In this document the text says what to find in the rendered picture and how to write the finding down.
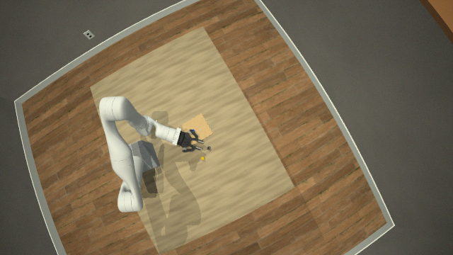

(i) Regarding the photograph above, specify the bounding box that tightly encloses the tan square mat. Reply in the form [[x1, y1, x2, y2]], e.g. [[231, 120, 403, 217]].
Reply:
[[181, 114, 213, 145]]

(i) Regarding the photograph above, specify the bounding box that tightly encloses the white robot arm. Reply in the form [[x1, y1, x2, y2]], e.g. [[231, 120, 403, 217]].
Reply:
[[99, 96, 181, 213]]

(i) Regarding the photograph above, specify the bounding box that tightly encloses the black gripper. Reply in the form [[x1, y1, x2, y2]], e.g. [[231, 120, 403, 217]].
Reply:
[[177, 129, 204, 152]]

